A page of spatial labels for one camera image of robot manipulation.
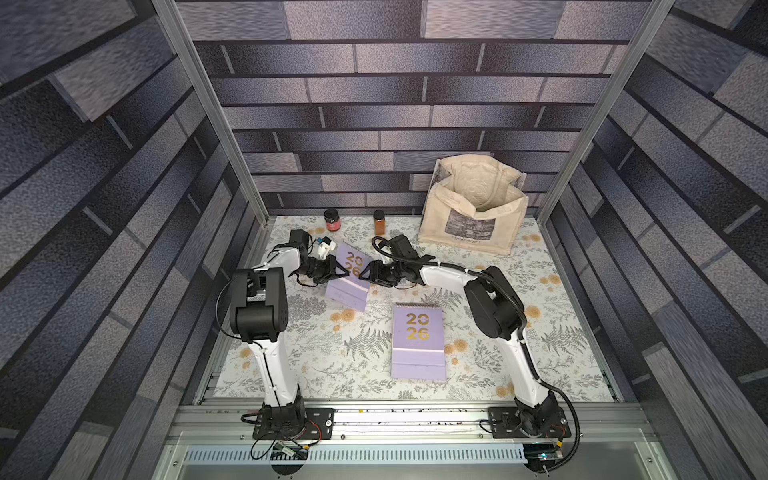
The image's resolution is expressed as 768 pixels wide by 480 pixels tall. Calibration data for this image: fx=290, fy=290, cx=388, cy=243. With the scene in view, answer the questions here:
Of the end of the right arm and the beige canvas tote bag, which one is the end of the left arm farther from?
the beige canvas tote bag

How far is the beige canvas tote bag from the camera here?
Result: 3.09 ft

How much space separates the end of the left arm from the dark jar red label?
0.25 metres

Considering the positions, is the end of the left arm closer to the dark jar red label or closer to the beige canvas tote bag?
the dark jar red label

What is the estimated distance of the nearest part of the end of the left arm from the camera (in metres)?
0.87

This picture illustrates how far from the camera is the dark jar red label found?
1.13 meters

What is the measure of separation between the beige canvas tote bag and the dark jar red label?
1.09ft
